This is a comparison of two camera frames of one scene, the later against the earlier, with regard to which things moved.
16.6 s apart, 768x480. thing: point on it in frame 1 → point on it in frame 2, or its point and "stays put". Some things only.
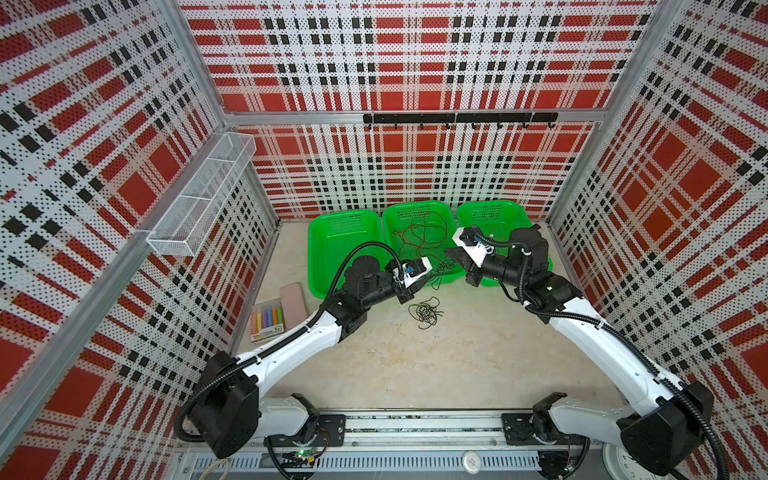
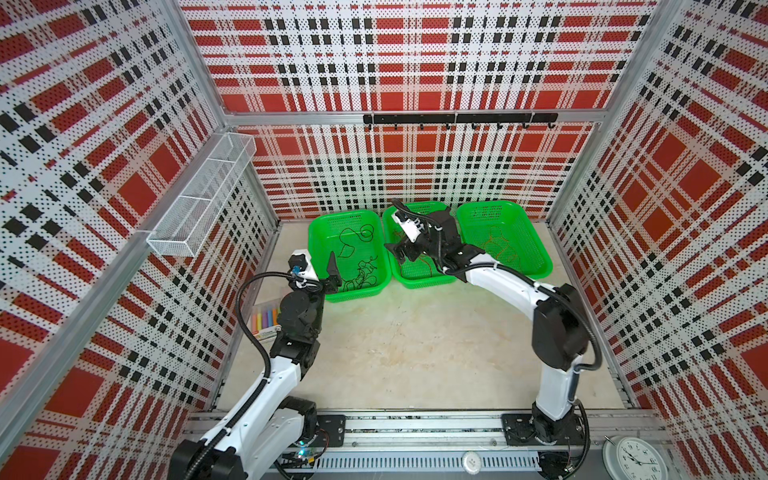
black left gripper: (408, 293) → (330, 283)
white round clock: (621, 465) stays put
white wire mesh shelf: (185, 224) stays put
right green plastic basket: (493, 221) stays put
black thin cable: (426, 311) → (366, 233)
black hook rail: (532, 117) stays put
